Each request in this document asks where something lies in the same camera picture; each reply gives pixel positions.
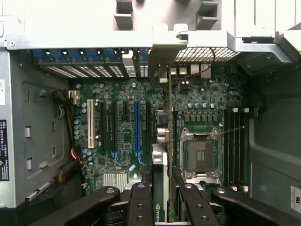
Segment blue expansion slot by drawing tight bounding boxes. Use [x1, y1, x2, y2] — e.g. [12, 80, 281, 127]
[134, 100, 142, 157]

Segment silver power supply unit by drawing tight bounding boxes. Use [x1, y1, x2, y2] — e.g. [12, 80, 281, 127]
[0, 50, 70, 209]

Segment thin red black wire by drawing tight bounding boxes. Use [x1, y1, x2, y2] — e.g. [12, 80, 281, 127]
[175, 47, 218, 82]

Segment white power connector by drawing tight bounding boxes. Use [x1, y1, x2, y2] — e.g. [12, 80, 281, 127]
[68, 90, 81, 105]

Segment blue slot cover tab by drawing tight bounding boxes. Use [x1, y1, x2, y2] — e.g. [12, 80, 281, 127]
[71, 48, 88, 64]
[105, 48, 123, 64]
[138, 48, 150, 63]
[87, 48, 105, 64]
[54, 48, 71, 64]
[32, 48, 54, 64]

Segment black yellow power cable bundle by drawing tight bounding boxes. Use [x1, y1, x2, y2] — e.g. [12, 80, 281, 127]
[52, 89, 83, 185]

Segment silver socket cover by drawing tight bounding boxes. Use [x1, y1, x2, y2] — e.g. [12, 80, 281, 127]
[185, 173, 223, 189]

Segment silver finned heat sink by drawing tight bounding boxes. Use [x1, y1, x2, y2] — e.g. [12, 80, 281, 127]
[103, 173, 128, 193]

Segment long black expansion slot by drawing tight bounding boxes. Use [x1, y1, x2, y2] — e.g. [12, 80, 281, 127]
[145, 101, 152, 153]
[101, 101, 108, 153]
[111, 102, 118, 153]

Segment open grey PC case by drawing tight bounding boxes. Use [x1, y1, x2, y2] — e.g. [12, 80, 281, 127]
[0, 14, 301, 226]

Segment thin silver locking lever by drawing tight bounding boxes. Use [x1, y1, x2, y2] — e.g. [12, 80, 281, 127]
[217, 126, 245, 136]

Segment white expansion slot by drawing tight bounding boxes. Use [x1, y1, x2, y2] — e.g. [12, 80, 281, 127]
[87, 98, 96, 149]

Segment RAM slot with white clips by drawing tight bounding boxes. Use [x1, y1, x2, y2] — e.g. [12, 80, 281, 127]
[240, 107, 248, 192]
[229, 107, 236, 192]

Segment green Dell motherboard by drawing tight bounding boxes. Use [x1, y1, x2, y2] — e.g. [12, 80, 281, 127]
[68, 63, 250, 196]

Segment CPU socket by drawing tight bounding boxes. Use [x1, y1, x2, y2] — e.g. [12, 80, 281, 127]
[180, 127, 223, 179]

